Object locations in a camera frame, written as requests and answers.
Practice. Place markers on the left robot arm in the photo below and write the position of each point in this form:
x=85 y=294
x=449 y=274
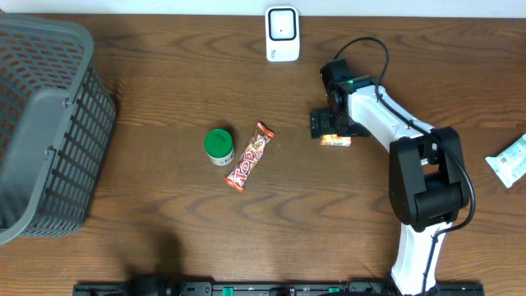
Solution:
x=151 y=285

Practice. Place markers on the teal wet wipes pack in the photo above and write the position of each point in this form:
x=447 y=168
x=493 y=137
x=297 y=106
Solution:
x=509 y=165

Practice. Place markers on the grey plastic mesh basket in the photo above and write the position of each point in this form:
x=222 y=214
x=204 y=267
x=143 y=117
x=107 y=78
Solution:
x=57 y=123

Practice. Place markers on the red chocolate bar wrapper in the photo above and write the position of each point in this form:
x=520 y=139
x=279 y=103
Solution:
x=250 y=157

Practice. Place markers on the green lid jar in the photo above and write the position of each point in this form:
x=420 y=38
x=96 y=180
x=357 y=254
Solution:
x=219 y=147

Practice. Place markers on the white barcode scanner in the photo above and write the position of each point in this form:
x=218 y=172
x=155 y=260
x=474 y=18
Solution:
x=282 y=36

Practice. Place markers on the orange tissue pack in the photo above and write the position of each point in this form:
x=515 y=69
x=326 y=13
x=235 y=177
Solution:
x=334 y=140

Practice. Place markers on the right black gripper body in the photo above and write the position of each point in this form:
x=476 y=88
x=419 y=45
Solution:
x=329 y=122

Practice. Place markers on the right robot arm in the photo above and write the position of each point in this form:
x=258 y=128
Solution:
x=428 y=183

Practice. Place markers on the black mounting rail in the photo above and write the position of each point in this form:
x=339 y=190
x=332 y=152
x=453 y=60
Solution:
x=209 y=289

